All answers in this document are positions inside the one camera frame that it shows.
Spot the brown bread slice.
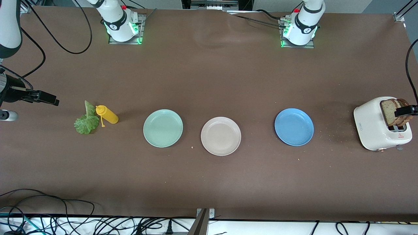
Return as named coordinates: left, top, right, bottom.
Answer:
left=397, top=99, right=412, bottom=127
left=380, top=99, right=401, bottom=127

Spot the green lettuce leaf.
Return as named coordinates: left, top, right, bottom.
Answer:
left=74, top=100, right=100, bottom=134

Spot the yellow squeeze bottle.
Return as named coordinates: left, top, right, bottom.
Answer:
left=96, top=105, right=119, bottom=127

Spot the blue plate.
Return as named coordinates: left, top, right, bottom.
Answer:
left=274, top=108, right=314, bottom=147

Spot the mint green plate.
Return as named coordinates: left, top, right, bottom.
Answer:
left=143, top=109, right=184, bottom=148

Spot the beige plate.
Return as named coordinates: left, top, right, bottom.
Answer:
left=201, top=117, right=242, bottom=156

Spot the white toaster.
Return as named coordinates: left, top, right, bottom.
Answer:
left=354, top=97, right=413, bottom=151

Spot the aluminium profile strut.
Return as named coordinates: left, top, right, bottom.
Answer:
left=397, top=0, right=418, bottom=16

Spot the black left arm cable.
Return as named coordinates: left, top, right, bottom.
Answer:
left=405, top=39, right=418, bottom=105

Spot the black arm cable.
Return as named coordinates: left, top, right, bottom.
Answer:
left=405, top=39, right=418, bottom=105
left=18, top=0, right=93, bottom=79

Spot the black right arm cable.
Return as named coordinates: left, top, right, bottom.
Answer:
left=18, top=0, right=93, bottom=79

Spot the long black looped cable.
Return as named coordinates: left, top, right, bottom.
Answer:
left=0, top=189, right=96, bottom=217

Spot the teal cable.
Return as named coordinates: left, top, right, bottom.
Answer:
left=0, top=212, right=36, bottom=235

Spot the thin grey cable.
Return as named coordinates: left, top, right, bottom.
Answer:
left=132, top=8, right=158, bottom=33

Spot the tangled black cable bundle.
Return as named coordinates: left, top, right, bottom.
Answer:
left=33, top=215, right=196, bottom=235

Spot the black base power cable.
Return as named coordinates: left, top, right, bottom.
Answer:
left=225, top=9, right=289, bottom=30

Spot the aluminium profile bracket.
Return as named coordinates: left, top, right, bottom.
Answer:
left=188, top=208, right=216, bottom=235

